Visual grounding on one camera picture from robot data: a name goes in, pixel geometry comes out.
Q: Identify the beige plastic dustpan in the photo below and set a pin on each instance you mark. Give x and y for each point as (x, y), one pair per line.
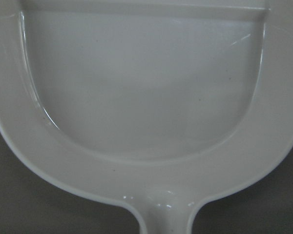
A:
(155, 106)

